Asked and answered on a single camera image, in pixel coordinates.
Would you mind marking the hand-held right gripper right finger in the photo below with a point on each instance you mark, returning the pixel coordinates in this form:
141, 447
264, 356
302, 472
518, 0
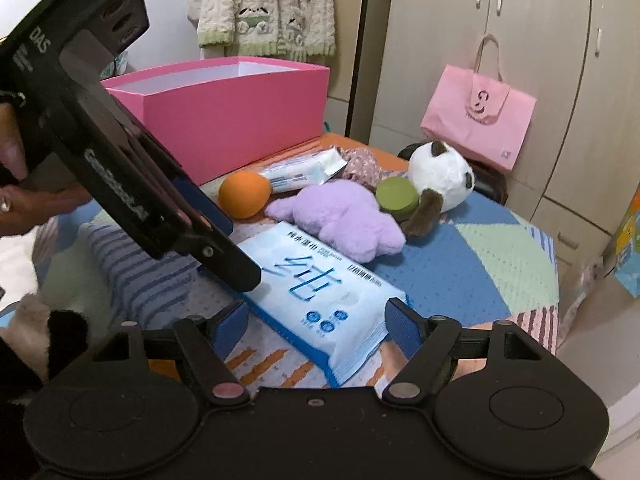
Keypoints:
402, 331

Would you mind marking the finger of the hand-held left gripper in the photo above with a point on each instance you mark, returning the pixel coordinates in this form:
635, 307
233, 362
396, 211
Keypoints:
235, 270
212, 210

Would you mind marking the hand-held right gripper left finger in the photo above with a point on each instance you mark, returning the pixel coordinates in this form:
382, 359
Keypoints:
231, 324

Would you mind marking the large white wet wipes pack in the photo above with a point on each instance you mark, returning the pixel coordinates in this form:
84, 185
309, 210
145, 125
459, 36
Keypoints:
325, 305

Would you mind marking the pink cardboard box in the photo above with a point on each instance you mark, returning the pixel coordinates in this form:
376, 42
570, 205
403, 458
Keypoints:
235, 120

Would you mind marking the small white tissue pack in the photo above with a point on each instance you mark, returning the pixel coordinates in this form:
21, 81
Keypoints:
300, 170

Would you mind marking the pink floral scrunchie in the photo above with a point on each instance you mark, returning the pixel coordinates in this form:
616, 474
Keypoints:
362, 165

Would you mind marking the person's left hand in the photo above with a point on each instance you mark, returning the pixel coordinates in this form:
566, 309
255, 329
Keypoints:
30, 207

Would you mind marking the orange ball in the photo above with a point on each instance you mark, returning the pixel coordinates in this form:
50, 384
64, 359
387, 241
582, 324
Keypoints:
245, 195

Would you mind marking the green and white bag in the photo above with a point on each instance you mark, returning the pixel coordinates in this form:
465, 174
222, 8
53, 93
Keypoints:
117, 64

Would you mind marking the blue striped cloth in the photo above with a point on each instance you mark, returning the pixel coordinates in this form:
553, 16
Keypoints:
130, 270

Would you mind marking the purple plush toy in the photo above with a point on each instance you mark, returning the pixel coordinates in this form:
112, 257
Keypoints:
340, 215

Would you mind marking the green round jar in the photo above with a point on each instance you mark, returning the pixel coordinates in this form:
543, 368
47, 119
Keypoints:
396, 200

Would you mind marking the white and brown panda plush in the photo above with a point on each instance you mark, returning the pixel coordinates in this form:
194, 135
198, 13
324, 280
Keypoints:
442, 172

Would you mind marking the black suitcase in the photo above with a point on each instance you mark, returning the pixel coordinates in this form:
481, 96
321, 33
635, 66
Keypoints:
492, 182

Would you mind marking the clear plastic bag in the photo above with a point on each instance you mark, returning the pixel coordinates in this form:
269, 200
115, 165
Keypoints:
587, 280

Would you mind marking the black and cream plush toy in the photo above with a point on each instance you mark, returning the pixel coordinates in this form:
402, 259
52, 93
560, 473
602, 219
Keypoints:
35, 330

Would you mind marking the cream knit cardigan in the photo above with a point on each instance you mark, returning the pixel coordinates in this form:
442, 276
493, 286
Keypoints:
270, 5

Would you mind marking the pink paper bag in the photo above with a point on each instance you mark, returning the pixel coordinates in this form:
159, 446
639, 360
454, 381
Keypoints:
475, 120

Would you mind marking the colourful cardboard box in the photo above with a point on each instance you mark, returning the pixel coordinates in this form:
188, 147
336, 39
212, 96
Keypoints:
629, 255

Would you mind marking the beige wardrobe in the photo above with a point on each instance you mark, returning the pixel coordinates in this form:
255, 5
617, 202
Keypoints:
565, 85

